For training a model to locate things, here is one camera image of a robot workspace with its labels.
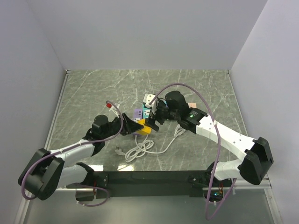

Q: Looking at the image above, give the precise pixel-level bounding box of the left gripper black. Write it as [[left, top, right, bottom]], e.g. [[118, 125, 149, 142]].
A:
[[102, 112, 143, 139]]

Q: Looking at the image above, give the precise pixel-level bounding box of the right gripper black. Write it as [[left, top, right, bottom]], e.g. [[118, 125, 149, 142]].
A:
[[144, 100, 179, 132]]

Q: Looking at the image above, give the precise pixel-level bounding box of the yellow cube socket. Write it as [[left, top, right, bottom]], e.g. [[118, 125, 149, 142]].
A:
[[136, 119, 152, 135]]

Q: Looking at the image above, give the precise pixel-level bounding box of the purple power strip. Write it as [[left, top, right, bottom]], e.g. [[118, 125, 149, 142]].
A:
[[132, 109, 142, 137]]

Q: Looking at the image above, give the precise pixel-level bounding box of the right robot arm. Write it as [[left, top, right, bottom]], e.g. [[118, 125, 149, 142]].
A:
[[143, 91, 274, 186]]

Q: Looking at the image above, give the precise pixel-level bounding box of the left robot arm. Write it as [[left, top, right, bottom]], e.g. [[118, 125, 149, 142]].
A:
[[18, 113, 143, 200]]

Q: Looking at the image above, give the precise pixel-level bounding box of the teal power strip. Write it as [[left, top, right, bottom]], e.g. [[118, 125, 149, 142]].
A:
[[142, 103, 150, 119]]

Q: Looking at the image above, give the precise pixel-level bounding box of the pink cube socket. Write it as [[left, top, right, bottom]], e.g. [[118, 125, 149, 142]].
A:
[[187, 103, 197, 108]]

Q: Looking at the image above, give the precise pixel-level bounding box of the black base beam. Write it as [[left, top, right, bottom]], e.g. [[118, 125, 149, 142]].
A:
[[92, 170, 210, 197]]

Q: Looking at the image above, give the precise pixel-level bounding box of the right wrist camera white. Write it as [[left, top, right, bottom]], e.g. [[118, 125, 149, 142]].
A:
[[143, 94, 157, 114]]

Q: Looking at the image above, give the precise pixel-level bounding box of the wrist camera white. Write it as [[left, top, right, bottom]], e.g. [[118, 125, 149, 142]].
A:
[[106, 100, 121, 118], [143, 94, 157, 114]]

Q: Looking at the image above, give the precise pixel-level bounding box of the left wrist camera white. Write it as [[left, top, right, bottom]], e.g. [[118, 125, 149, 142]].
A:
[[106, 100, 121, 118]]

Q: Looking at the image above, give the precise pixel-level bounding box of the white cord of purple strip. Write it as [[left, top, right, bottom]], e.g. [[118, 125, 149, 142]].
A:
[[115, 135, 150, 163]]

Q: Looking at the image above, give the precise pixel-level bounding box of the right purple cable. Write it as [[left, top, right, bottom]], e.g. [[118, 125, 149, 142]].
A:
[[149, 83, 237, 220]]

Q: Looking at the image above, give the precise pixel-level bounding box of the purple cable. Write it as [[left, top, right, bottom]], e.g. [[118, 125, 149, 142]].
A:
[[149, 83, 237, 220], [21, 100, 124, 207]]

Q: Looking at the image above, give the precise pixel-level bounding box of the white coiled cord with plug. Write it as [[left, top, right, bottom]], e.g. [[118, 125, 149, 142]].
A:
[[174, 123, 186, 138]]

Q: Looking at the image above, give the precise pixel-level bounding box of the white cord of teal strip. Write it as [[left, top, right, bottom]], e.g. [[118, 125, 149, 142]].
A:
[[130, 126, 185, 154]]

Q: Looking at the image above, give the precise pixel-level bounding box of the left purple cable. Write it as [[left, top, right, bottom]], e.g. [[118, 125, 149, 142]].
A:
[[21, 100, 124, 207]]

